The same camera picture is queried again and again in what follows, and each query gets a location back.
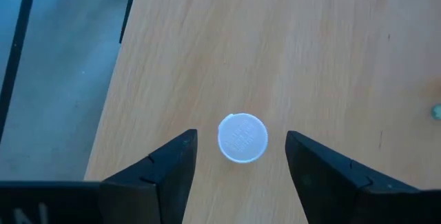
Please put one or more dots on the yellow medicine bottle white cap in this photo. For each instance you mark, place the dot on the yellow medicine bottle white cap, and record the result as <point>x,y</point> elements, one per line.
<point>243,138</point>

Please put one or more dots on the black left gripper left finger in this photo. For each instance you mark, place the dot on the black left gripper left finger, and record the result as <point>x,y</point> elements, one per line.
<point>165,189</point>

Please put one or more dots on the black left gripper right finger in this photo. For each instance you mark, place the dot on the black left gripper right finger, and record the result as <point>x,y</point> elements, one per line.
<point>330,189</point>

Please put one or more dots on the teal medicine bottle white cap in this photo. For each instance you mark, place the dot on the teal medicine bottle white cap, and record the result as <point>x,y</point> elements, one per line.
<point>437,112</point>

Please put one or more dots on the wooden shelf black metal legs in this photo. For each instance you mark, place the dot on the wooden shelf black metal legs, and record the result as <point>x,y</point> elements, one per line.
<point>275,45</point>

